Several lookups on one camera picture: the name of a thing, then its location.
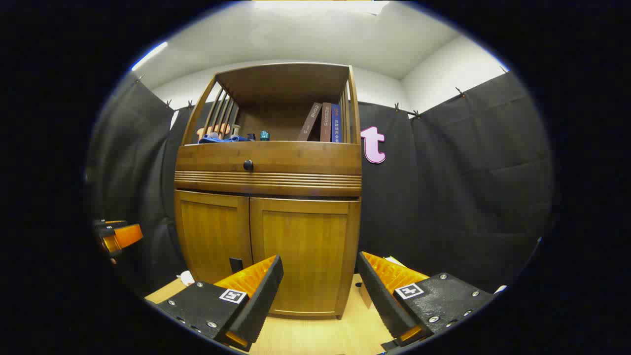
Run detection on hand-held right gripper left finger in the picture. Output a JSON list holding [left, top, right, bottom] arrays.
[[148, 255, 284, 352]]

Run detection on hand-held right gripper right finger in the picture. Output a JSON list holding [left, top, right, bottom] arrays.
[[356, 251, 496, 352]]

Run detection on wooden shoe cabinet door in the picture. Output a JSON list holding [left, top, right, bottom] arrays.
[[175, 190, 253, 285], [250, 197, 361, 317]]

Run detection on wooden double-door shoe cabinet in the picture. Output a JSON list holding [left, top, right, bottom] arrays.
[[174, 62, 363, 319]]

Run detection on wooden cabinet drawer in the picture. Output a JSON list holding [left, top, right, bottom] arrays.
[[175, 142, 363, 197]]

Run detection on black backdrop cloth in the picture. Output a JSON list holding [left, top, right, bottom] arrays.
[[86, 71, 553, 296]]

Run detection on blue cloth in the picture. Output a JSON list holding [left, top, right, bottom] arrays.
[[198, 134, 255, 144]]

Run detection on brown book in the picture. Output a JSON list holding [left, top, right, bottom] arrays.
[[297, 103, 323, 142]]

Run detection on maroon book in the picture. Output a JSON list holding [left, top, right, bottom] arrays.
[[320, 103, 334, 143]]

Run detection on ceiling strip light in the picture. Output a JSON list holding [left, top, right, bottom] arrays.
[[251, 0, 390, 15]]

